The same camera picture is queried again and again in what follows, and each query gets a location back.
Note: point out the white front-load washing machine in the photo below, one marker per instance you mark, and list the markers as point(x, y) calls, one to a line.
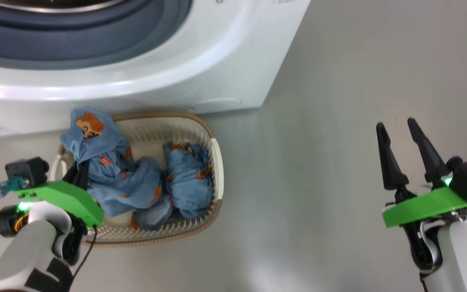
point(217, 61)

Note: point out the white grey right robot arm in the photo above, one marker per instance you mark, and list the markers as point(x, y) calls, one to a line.
point(464, 255)

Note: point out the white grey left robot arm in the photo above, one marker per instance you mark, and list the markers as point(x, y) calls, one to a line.
point(26, 251)

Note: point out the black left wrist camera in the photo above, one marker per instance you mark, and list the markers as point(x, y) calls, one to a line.
point(26, 170)

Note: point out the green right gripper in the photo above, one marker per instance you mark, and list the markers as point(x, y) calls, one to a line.
point(428, 207)

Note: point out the cream perforated laundry basket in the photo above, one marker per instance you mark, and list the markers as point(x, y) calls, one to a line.
point(148, 129)

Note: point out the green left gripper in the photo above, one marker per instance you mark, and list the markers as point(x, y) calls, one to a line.
point(67, 198)

